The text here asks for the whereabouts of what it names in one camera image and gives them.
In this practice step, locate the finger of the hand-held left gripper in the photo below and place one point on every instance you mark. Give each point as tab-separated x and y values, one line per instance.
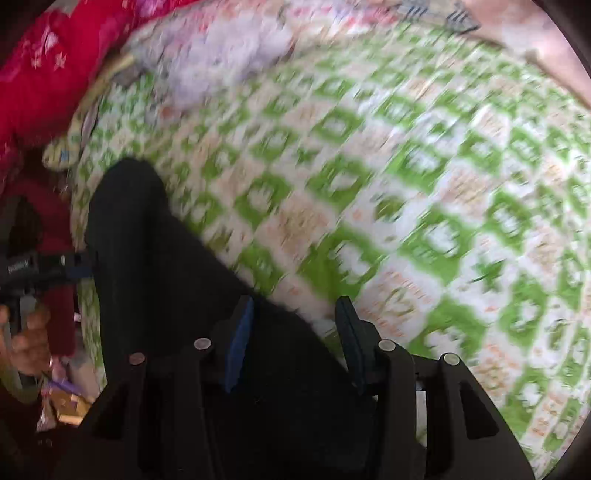
69	265

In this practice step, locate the pink quilt with plaid hearts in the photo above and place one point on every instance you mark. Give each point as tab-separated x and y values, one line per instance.
554	50

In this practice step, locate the purple floral cloth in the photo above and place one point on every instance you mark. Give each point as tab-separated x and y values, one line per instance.
217	55

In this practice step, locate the black pants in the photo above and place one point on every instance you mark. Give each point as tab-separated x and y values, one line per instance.
161	258

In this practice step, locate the yellow patterned cloth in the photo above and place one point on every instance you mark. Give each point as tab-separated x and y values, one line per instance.
60	154

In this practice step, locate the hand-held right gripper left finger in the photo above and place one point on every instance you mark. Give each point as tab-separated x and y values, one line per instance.
238	346

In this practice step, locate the yellow packet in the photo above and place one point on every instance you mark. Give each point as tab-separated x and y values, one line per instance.
69	406

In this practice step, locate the person's left hand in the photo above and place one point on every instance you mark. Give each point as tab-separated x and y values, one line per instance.
30	350

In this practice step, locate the green checked bed sheet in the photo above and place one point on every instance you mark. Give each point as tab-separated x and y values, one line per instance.
415	184

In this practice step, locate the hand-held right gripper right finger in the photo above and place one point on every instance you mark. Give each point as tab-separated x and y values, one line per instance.
353	341

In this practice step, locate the red floral quilt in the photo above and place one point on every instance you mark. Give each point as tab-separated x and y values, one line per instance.
60	69

